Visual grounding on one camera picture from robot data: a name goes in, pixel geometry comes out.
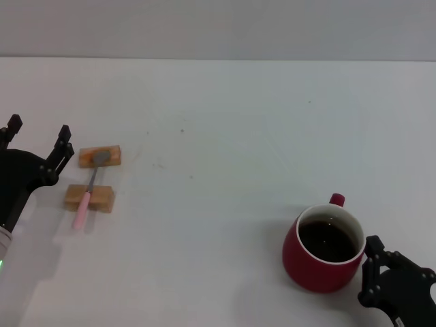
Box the notched plain wooden block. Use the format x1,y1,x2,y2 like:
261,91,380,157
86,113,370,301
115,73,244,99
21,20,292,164
65,184,116,214

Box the wooden block with orange stain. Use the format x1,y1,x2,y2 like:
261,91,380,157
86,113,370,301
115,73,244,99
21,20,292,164
78,145,122,168

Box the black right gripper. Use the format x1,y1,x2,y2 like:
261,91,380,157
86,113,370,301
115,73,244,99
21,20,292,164
358,235,436,327

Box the red cup with coffee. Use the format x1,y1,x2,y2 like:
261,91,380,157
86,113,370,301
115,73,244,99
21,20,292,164
281,193,367,294

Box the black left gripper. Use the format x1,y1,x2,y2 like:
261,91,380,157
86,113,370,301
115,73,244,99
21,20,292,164
0,114,75,233

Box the pink handled metal spoon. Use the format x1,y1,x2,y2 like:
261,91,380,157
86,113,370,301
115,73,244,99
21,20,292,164
72,151,111,230

